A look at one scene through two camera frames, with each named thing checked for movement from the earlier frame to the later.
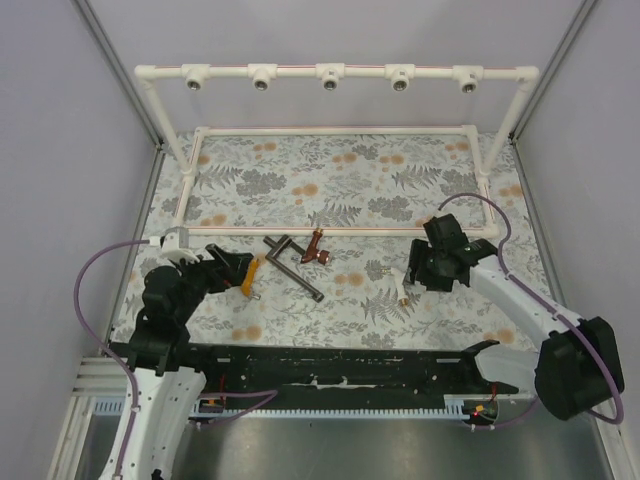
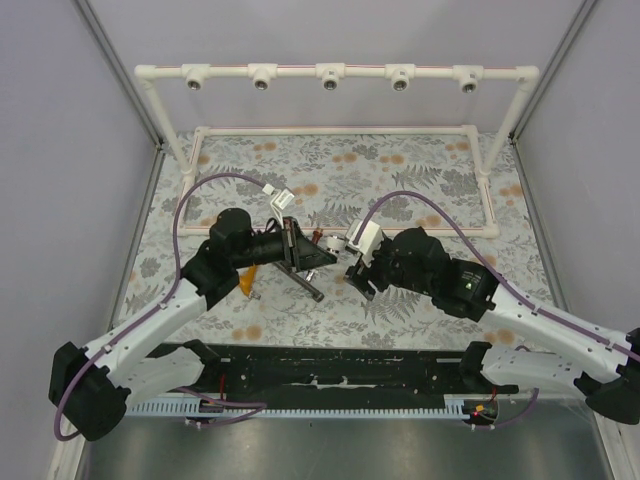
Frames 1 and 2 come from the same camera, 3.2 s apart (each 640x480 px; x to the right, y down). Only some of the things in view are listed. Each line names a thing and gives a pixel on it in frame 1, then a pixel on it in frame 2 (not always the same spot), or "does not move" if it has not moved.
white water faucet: x=397 y=275 -> x=335 y=245
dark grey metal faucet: x=279 y=245 does not move
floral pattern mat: x=330 y=223 does not move
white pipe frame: x=400 y=77 does not move
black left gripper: x=220 y=267 -> x=290 y=244
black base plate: x=344 y=372 does not move
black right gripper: x=420 y=267 -> x=366 y=275
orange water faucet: x=249 y=279 does not move
